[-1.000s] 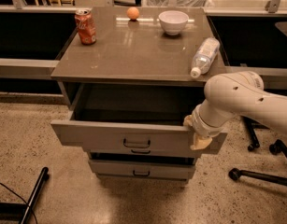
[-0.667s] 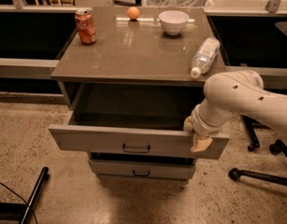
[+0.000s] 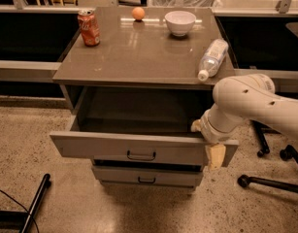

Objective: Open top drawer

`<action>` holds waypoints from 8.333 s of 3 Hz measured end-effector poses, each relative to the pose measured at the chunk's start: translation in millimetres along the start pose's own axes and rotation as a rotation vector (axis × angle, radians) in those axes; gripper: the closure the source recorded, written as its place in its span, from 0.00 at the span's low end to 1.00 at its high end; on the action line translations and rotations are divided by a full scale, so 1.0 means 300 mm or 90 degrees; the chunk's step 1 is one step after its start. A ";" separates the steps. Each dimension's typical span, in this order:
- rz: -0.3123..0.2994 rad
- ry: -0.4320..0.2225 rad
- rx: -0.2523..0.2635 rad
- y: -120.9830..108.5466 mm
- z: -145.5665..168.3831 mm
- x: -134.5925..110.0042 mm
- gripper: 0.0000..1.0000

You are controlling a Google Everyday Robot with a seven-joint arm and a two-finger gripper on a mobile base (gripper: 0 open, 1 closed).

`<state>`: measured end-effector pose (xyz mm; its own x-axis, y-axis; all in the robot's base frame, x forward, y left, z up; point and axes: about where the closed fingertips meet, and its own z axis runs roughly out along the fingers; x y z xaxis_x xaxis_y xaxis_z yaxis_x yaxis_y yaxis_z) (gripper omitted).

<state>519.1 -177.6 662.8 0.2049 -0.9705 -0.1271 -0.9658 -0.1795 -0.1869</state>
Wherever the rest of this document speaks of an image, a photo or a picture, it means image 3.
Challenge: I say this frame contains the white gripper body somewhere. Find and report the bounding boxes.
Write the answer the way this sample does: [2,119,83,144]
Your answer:
[200,109,236,144]

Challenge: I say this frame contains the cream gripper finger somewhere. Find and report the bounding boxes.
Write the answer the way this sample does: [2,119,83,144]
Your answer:
[205,144,226,170]
[190,119,201,132]

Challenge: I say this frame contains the grey top drawer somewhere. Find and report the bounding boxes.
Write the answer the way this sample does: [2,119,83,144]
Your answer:
[49,86,240,168]

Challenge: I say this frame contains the grey drawer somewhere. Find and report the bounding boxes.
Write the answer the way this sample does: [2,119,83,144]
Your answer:
[92,165,203,188]
[49,86,240,168]

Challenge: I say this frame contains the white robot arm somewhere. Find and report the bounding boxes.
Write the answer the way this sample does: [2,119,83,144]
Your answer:
[191,74,298,145]

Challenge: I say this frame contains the grey drawer cabinet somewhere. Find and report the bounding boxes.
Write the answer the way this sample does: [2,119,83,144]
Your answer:
[52,6,241,192]

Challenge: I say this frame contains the grey bottom drawer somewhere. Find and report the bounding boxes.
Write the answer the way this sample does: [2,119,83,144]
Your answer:
[92,165,203,188]

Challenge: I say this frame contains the black chair base leg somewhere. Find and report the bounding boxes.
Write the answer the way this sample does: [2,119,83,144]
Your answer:
[237,175,298,193]

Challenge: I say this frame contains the black caster leg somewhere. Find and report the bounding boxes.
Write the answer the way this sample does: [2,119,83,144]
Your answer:
[280,145,298,164]
[252,121,270,157]

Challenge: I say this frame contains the black caster leg right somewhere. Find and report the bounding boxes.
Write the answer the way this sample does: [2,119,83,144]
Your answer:
[280,145,298,164]

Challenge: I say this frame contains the clear plastic water bottle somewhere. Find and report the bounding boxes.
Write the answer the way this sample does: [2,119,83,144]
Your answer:
[197,39,228,83]

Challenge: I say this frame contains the white bowl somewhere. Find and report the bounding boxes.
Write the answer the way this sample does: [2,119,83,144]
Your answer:
[164,11,196,37]

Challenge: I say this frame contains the orange ball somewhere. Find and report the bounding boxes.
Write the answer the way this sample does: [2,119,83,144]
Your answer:
[132,7,146,21]

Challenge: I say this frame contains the red soda can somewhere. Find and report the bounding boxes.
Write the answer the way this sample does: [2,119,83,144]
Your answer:
[78,10,100,47]

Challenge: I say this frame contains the black stand leg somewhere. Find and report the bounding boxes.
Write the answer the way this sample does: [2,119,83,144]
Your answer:
[19,174,51,233]

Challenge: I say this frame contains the black cable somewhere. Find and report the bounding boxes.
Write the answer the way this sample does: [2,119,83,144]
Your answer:
[0,184,41,233]

